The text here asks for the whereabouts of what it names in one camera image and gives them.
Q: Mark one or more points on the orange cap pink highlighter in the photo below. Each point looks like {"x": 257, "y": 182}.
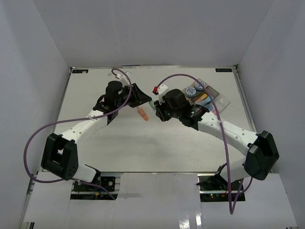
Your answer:
{"x": 202, "y": 97}

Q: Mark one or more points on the right black corner label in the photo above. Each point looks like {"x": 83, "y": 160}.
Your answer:
{"x": 223, "y": 70}

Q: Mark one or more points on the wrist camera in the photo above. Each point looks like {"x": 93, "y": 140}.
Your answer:
{"x": 123, "y": 79}
{"x": 160, "y": 91}

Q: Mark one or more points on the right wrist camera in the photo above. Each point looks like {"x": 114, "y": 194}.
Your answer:
{"x": 160, "y": 91}

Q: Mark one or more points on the grey transparent tray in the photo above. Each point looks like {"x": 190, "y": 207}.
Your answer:
{"x": 212, "y": 92}

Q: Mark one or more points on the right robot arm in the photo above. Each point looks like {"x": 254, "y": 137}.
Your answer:
{"x": 259, "y": 150}

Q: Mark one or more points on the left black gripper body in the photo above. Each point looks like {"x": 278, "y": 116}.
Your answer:
{"x": 135, "y": 99}

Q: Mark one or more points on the black corner label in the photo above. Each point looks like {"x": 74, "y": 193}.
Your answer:
{"x": 223, "y": 70}
{"x": 81, "y": 71}

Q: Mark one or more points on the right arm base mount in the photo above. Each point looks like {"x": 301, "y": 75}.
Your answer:
{"x": 217, "y": 193}

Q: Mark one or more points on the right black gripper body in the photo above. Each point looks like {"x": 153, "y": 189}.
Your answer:
{"x": 165, "y": 112}

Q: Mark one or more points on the amber transparent tray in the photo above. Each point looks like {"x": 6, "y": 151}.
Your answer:
{"x": 198, "y": 93}

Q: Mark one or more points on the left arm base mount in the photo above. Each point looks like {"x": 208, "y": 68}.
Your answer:
{"x": 104, "y": 188}

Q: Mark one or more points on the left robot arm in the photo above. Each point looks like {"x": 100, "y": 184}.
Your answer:
{"x": 60, "y": 155}

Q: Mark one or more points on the green correction tape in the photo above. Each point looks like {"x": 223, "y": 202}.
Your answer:
{"x": 151, "y": 103}

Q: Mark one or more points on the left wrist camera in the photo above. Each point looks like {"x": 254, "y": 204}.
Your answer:
{"x": 123, "y": 79}

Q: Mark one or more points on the orange correction tape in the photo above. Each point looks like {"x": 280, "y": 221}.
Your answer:
{"x": 142, "y": 113}

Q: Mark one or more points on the left black corner label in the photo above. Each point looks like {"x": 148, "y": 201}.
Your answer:
{"x": 81, "y": 71}

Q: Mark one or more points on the blue washi tape roll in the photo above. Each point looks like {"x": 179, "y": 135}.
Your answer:
{"x": 190, "y": 92}
{"x": 199, "y": 85}

